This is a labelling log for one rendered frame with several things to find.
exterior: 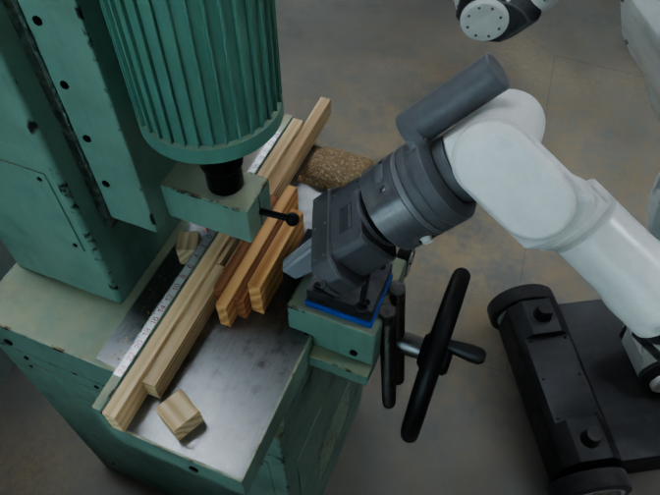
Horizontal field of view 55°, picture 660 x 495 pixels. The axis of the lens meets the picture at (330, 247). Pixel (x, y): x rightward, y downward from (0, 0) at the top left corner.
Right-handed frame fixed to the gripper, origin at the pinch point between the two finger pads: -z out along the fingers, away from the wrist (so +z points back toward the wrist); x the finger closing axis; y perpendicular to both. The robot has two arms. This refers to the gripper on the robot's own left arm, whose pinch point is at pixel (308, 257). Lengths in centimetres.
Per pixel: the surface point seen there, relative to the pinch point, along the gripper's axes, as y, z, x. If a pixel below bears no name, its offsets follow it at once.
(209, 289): -6.8, -27.9, 13.2
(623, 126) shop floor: -161, 9, 156
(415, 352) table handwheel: -37.2, -13.5, 9.8
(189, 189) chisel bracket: 4.2, -20.1, 20.6
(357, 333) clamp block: -21.0, -11.6, 5.2
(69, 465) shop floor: -38, -131, 22
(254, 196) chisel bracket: -2.2, -13.5, 19.3
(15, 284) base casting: 9, -64, 24
